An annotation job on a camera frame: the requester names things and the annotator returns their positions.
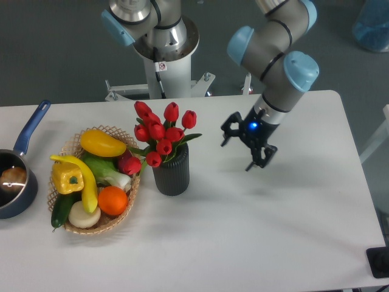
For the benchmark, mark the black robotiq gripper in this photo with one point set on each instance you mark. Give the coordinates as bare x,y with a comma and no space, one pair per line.
256,133

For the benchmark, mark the red tulip bouquet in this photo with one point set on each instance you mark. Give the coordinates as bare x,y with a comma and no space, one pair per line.
163,137

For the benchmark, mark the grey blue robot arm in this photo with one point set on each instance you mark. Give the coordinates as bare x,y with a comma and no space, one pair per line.
266,54

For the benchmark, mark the dark ribbed vase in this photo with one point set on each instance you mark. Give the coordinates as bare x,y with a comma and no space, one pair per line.
172,178

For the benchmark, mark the dark red radish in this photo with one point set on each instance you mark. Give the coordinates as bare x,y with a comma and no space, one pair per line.
124,162

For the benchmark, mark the green lettuce bok choy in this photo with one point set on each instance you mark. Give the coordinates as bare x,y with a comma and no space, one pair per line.
106,173

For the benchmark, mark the orange fruit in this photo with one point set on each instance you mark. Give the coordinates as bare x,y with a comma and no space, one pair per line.
112,200

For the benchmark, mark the yellow mango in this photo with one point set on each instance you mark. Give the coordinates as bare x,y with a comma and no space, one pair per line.
98,143

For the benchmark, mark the blue translucent container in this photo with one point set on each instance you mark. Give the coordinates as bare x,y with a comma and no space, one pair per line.
371,27

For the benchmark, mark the yellow curved squash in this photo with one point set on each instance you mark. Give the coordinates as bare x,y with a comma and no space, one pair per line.
89,194

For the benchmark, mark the black device at table edge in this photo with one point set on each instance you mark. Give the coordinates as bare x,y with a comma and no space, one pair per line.
378,261

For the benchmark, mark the woven wicker basket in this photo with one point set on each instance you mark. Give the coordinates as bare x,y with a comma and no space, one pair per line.
74,148

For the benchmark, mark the yellow bell pepper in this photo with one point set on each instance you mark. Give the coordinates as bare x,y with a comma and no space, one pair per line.
67,178

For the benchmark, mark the white round onion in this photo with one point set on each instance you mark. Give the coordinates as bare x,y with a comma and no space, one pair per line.
79,218

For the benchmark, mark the green cucumber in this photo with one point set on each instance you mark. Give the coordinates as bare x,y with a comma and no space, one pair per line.
62,208

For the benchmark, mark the blue saucepan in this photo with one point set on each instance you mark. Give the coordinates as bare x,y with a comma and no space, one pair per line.
14,203

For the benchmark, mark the brown food in pan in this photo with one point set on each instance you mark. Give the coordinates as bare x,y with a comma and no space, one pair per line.
13,179

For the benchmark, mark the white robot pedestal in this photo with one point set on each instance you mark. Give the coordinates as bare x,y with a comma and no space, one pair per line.
166,55

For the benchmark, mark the white frame at right edge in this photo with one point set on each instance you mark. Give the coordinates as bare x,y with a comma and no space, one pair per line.
376,139

